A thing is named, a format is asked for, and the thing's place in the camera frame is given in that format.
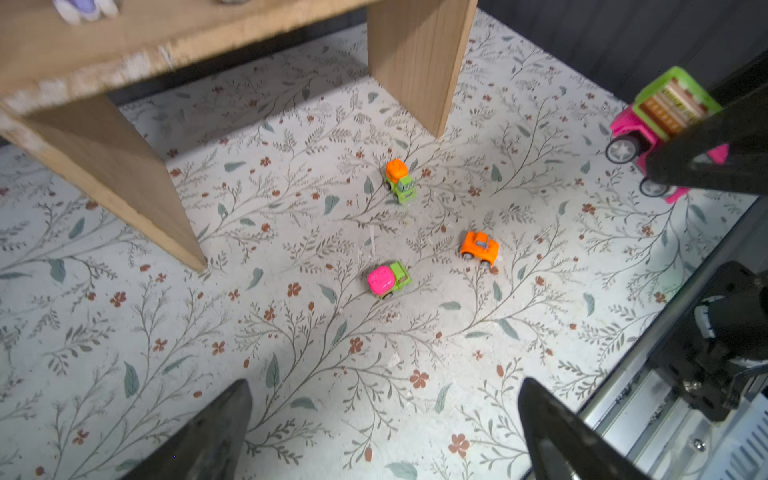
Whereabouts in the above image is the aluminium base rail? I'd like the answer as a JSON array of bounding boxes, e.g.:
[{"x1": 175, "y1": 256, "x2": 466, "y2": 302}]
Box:
[{"x1": 571, "y1": 199, "x2": 767, "y2": 479}]

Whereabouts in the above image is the floral patterned table mat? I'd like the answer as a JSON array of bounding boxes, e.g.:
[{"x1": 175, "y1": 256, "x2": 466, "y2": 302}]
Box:
[{"x1": 1, "y1": 12, "x2": 752, "y2": 479}]

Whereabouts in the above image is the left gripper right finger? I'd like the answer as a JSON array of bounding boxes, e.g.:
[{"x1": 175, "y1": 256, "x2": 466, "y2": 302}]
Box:
[{"x1": 518, "y1": 377, "x2": 648, "y2": 480}]

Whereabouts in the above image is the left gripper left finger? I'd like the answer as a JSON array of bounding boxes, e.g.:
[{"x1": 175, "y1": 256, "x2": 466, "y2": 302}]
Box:
[{"x1": 125, "y1": 379, "x2": 253, "y2": 479}]

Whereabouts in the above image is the pink green toy bus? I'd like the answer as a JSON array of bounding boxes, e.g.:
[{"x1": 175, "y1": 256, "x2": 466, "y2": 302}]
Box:
[{"x1": 605, "y1": 66, "x2": 722, "y2": 174}]

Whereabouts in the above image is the pink green toy car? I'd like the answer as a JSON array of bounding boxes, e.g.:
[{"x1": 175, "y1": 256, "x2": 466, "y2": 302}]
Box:
[{"x1": 367, "y1": 261, "x2": 412, "y2": 300}]

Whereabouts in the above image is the orange toy car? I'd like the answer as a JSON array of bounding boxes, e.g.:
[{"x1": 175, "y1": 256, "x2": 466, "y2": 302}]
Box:
[{"x1": 459, "y1": 231, "x2": 500, "y2": 266}]

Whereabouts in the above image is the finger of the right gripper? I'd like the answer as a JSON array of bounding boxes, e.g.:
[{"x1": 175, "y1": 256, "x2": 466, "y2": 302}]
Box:
[{"x1": 646, "y1": 85, "x2": 767, "y2": 195}]

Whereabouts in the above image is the wooden two-tier shelf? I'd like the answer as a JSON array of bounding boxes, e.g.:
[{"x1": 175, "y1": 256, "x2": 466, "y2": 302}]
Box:
[{"x1": 1, "y1": 1, "x2": 477, "y2": 271}]

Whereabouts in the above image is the orange green toy truck far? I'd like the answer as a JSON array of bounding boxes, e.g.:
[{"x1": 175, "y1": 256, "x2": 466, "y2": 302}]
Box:
[{"x1": 384, "y1": 159, "x2": 417, "y2": 204}]

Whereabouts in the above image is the light purple toy figure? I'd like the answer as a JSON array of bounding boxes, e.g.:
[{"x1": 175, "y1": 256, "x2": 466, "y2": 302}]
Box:
[{"x1": 52, "y1": 0, "x2": 120, "y2": 25}]

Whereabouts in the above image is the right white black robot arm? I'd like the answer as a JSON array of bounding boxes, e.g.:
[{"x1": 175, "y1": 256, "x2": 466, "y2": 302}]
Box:
[{"x1": 648, "y1": 85, "x2": 767, "y2": 421}]

